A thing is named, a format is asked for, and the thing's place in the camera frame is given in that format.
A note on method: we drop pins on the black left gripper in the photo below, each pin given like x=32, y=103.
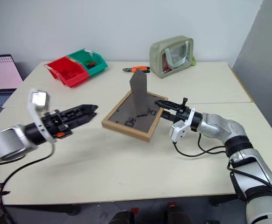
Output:
x=56, y=122

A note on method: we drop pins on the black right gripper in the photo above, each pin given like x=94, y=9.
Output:
x=181, y=114

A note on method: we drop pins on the wooden picture frame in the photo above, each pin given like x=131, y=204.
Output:
x=124, y=116

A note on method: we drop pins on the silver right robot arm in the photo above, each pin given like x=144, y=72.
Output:
x=245, y=158

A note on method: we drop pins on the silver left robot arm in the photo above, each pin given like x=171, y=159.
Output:
x=7, y=142

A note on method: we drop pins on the small red part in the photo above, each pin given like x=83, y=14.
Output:
x=71, y=74

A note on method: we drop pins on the red plastic parts bin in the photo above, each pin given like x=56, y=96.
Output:
x=67, y=70

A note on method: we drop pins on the small parts in green bin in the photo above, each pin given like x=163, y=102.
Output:
x=90, y=64

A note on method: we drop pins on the green plastic parts bin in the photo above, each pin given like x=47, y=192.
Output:
x=98, y=65

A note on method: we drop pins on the small green pouch charm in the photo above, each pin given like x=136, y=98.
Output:
x=193, y=61

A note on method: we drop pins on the olive green clear pouch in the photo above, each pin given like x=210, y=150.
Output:
x=159, y=53

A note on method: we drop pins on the open laptop computer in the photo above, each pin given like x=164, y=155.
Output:
x=0, y=74

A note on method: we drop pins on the dark rounded shape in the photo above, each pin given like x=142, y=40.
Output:
x=122, y=218

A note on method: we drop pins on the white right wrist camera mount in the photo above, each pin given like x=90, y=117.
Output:
x=180, y=131

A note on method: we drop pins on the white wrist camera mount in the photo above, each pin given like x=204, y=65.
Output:
x=38, y=98
x=180, y=131

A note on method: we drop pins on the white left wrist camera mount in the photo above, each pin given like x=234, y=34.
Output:
x=38, y=98

